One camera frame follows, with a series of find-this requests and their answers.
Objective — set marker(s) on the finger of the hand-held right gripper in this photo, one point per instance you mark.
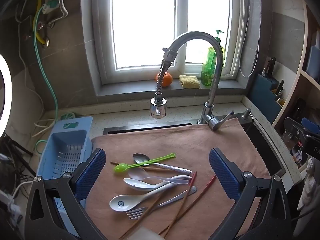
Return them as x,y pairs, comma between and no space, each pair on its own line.
296,130
311,126

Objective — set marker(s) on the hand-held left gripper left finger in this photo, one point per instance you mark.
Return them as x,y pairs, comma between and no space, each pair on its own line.
91,172

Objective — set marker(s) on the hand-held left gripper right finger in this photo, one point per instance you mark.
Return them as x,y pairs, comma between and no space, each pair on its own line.
225,175

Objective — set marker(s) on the wooden chopstick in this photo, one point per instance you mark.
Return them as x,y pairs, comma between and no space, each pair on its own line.
145,216
186,195
160,169
200,192

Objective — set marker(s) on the green plastic spoon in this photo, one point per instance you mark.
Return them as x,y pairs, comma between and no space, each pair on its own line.
122,167

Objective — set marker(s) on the blue plastic utensil basket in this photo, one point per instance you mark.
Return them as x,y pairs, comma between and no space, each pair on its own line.
63,152

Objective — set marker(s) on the white ceramic spoon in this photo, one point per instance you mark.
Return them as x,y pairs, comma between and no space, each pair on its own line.
121,203
136,183

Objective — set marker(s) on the clear plastic spoon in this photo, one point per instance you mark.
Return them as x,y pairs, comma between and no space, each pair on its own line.
137,173

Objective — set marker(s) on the ornate metal spoon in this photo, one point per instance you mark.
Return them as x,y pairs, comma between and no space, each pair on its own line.
140,158

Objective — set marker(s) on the metal fork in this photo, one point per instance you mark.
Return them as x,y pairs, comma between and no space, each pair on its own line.
136,213

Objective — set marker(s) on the person's right hand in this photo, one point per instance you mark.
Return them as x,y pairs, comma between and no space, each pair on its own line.
308,185

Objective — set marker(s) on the wooden shelf unit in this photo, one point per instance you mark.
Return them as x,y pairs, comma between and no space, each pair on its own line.
297,85

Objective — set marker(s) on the blue knife block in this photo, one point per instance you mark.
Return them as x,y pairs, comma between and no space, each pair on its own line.
262,97

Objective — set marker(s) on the sink soap dispenser pump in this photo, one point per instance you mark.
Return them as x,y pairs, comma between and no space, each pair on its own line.
247,113

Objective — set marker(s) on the green round plastic item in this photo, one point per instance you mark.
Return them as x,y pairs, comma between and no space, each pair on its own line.
68,116

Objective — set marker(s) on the blue container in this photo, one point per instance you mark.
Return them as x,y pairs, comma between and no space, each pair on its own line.
313,62

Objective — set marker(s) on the pink towel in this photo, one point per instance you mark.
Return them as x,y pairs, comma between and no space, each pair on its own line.
170,140

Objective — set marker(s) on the chrome kitchen faucet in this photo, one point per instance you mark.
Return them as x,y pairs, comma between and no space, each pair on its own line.
215,85

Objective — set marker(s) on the yellow sponge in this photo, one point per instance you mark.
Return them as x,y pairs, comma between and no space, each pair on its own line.
189,82

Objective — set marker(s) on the green dish soap bottle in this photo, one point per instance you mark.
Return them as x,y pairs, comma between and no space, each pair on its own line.
207,67

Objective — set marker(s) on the orange fruit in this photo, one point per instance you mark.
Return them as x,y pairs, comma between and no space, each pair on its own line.
166,78

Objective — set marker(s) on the white framed window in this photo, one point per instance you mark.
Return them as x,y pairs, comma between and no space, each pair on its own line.
145,25

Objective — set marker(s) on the white wall outlet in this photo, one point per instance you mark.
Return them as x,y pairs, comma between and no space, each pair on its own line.
51,3

